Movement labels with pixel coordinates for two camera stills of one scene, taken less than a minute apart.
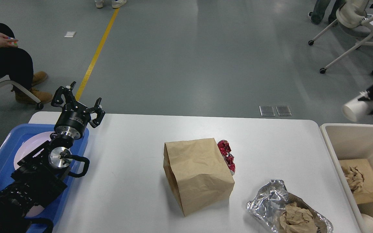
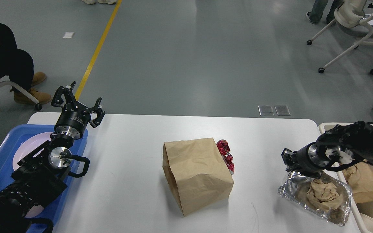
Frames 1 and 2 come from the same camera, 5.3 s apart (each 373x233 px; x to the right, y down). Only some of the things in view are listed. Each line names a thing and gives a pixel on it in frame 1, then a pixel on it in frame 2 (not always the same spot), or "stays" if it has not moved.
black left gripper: x=74 y=118 stays
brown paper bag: x=365 y=184 stays
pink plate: x=30 y=145 stays
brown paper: x=295 y=219 -> x=324 y=194
